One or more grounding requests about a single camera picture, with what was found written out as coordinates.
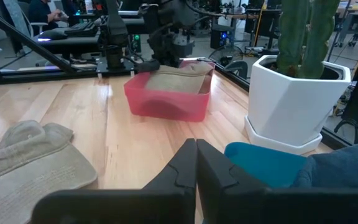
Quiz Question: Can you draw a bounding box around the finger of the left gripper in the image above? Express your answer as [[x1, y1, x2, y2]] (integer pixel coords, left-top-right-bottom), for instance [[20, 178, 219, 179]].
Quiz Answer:
[[135, 58, 162, 73]]

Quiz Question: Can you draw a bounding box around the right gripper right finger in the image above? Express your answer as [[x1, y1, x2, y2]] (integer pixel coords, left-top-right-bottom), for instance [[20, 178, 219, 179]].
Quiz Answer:
[[196, 138, 358, 224]]

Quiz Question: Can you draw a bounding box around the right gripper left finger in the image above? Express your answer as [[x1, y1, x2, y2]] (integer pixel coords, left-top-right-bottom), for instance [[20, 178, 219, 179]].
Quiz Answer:
[[31, 138, 198, 224]]

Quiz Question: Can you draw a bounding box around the blue denim hat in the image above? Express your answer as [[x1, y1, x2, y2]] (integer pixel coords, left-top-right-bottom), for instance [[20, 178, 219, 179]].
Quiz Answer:
[[290, 140, 358, 189]]

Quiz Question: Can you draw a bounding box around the teal plastic bin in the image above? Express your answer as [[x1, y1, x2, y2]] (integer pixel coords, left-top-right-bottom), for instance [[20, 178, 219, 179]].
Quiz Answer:
[[224, 142, 307, 189]]

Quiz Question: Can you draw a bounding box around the pink plastic bin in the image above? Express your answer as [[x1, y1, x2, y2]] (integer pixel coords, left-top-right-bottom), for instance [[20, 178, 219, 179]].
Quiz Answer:
[[123, 60, 216, 123]]

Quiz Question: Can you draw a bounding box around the black computer tower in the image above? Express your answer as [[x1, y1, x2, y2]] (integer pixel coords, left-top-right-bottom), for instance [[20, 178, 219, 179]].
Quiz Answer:
[[209, 24, 230, 50]]

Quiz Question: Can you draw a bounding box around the black floor fan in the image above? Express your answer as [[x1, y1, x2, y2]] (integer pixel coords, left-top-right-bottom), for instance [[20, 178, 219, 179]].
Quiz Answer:
[[208, 44, 246, 68]]

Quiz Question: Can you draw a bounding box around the black keyboard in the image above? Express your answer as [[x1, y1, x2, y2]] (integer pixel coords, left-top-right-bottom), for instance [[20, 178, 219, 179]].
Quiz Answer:
[[63, 21, 99, 37]]

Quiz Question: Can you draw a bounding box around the black office desk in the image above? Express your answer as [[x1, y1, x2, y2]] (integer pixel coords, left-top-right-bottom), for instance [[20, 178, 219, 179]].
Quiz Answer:
[[37, 17, 147, 55]]

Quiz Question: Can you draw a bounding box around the black computer mouse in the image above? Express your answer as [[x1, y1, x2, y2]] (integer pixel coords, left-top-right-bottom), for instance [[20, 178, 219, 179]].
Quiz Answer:
[[37, 29, 69, 41]]

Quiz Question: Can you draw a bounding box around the white faceted plant pot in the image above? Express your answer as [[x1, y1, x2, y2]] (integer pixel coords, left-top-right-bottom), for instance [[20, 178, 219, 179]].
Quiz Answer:
[[244, 55, 352, 156]]

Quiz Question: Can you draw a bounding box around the person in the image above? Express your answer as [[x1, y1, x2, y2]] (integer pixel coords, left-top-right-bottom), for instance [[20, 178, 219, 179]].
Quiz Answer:
[[27, 0, 71, 34]]

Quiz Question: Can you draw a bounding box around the green cactus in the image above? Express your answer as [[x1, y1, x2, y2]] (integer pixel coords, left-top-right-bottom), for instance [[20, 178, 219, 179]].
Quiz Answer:
[[275, 0, 341, 79]]

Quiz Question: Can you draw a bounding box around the wooden workbench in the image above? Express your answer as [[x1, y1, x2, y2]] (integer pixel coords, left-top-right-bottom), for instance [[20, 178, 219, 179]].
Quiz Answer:
[[225, 6, 358, 20]]

